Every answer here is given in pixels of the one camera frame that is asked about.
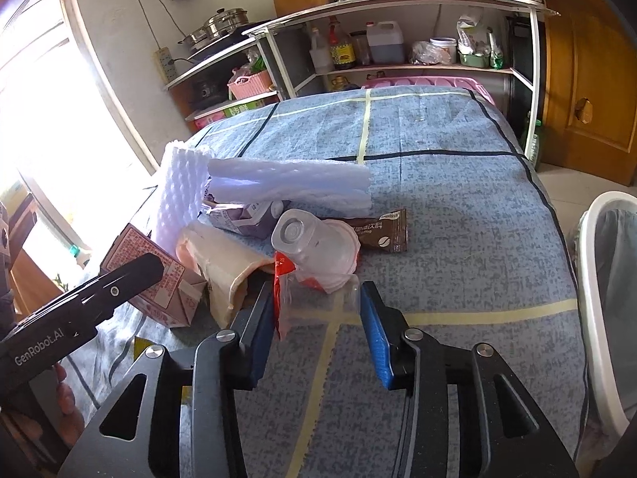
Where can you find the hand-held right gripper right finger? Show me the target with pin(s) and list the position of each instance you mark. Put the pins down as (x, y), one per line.
(375, 341)

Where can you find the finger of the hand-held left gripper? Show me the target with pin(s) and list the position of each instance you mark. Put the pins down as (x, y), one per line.
(134, 276)

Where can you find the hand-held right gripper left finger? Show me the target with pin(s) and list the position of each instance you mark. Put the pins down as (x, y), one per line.
(261, 341)

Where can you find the pink drink carton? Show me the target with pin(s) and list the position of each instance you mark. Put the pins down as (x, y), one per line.
(149, 259)

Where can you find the red clear snack packet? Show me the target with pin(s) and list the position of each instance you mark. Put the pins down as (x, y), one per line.
(281, 284)

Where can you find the yellow snack packet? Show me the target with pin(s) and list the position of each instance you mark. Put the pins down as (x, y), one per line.
(140, 344)

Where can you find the tall white foam net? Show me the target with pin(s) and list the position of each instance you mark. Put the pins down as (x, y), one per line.
(181, 194)

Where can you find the brown coffee sachet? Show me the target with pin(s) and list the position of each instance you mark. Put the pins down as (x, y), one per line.
(383, 236)

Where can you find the clear plastic cup with lid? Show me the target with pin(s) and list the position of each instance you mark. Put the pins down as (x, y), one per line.
(308, 244)

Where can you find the white trash bin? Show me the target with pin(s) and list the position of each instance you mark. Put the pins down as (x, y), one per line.
(592, 308)

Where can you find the grey bin liner bag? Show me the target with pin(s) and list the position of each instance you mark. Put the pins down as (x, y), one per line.
(622, 269)

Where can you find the person's left hand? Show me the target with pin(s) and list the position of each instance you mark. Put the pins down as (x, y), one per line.
(67, 403)

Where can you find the brown wooden furniture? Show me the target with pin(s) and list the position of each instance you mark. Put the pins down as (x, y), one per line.
(30, 259)

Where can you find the purple drink carton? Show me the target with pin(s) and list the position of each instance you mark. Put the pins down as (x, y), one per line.
(234, 220)

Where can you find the red cardboard box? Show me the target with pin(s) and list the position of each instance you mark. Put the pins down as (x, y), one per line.
(209, 120)

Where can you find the window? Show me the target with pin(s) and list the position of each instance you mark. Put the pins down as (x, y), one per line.
(50, 109)

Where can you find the black small appliance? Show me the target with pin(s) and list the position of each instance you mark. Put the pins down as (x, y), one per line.
(206, 90)

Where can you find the green cardboard box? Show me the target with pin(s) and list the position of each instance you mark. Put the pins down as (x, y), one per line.
(244, 109)

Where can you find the white power strip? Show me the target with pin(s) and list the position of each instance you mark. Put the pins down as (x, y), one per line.
(164, 64)

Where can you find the pink woven basket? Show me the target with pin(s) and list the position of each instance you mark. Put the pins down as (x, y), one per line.
(251, 87)

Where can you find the low metal side rack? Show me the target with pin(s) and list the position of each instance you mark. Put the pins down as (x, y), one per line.
(219, 57)

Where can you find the green bottle white label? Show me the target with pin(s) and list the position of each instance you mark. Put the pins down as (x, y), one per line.
(533, 144)

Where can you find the yellow oil bottle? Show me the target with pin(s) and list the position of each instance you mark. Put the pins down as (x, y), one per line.
(341, 82)

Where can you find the pink plastic storage box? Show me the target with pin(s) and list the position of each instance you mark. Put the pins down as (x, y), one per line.
(428, 84)

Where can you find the steel steamer pot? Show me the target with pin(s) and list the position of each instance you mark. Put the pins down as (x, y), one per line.
(224, 22)

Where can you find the black induction cooktop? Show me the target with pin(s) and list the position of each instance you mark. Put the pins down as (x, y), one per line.
(254, 27)

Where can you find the white plastic bottle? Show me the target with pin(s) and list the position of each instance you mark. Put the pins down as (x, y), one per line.
(321, 55)

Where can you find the sauce bottle yellow label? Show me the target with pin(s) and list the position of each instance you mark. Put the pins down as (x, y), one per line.
(342, 52)

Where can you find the crumpled clear plastic bag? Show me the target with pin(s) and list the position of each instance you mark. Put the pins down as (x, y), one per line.
(423, 54)

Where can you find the dark glass jar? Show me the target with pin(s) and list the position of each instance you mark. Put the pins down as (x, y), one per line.
(361, 50)

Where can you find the plastic jerrycan dark liquid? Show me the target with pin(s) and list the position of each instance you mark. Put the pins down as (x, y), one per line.
(385, 45)

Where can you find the green plastic basket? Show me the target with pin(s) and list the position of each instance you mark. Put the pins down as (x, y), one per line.
(473, 60)

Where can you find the white plastic tub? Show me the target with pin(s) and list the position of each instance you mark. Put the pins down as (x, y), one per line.
(444, 52)

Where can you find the white plastic bag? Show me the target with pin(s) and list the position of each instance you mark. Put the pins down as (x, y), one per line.
(470, 35)

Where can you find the white metal shelf rack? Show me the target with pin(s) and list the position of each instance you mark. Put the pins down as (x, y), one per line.
(398, 2)

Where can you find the wooden door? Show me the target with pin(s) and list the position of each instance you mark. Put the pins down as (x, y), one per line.
(587, 59)

